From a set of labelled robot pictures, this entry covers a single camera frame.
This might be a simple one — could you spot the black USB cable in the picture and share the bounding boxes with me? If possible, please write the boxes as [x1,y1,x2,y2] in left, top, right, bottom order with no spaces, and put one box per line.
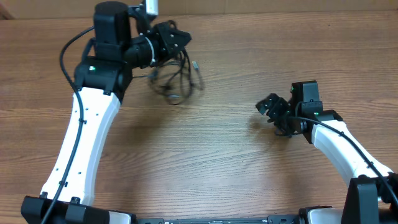
[132,46,206,106]

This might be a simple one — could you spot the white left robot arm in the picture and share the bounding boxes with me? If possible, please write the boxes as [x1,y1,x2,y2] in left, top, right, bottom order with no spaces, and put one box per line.
[21,1,193,223]

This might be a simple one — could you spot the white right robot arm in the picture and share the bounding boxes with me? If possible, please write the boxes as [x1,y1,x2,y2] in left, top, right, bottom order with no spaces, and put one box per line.
[256,80,397,223]

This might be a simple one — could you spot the brown cardboard back panel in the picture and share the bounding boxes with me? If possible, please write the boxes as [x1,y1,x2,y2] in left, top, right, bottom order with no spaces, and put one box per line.
[1,0,397,19]

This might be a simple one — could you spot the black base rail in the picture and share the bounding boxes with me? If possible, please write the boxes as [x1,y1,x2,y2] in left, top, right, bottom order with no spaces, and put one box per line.
[105,205,333,224]

